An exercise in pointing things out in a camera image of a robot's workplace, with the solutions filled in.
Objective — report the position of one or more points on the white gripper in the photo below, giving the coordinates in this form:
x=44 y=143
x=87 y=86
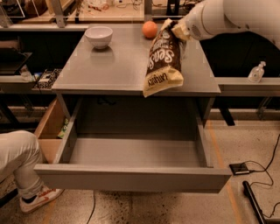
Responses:
x=196 y=21

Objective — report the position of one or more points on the green snack packet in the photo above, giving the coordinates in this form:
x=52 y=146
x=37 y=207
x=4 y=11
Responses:
x=63 y=129

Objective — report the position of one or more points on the brown chip bag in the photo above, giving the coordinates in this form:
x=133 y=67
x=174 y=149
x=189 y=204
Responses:
x=164 y=63

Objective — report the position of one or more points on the white red sneaker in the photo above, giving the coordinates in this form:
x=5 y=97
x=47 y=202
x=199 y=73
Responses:
x=44 y=196

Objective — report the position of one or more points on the black floor power box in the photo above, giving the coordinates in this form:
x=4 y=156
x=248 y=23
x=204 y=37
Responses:
x=239 y=169

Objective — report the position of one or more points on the black patterned box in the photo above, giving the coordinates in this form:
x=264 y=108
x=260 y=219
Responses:
x=46 y=79

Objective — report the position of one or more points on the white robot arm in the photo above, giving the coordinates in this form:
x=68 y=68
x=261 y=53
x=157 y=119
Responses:
x=261 y=17

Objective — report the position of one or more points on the person leg beige trousers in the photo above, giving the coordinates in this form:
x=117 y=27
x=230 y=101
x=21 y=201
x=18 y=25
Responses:
x=19 y=153

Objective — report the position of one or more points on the orange fruit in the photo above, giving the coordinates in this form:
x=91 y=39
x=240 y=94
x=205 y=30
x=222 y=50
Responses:
x=149 y=29

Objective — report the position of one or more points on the clear sanitizer bottle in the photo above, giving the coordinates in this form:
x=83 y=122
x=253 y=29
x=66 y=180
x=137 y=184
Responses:
x=257 y=72

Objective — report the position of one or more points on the white ceramic bowl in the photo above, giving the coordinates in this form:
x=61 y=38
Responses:
x=99 y=36

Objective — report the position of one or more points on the wooden open box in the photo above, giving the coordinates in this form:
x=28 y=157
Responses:
x=48 y=129

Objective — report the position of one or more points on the grey open top drawer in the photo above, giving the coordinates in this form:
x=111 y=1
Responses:
x=135 y=144

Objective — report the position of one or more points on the grey cabinet counter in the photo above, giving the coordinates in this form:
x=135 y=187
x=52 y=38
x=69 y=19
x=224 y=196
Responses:
x=120 y=69

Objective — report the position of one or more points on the grey side shelf right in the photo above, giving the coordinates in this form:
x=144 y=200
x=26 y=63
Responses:
x=238 y=86

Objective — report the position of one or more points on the black pole on floor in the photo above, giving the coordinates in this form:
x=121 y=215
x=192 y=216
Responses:
x=253 y=202

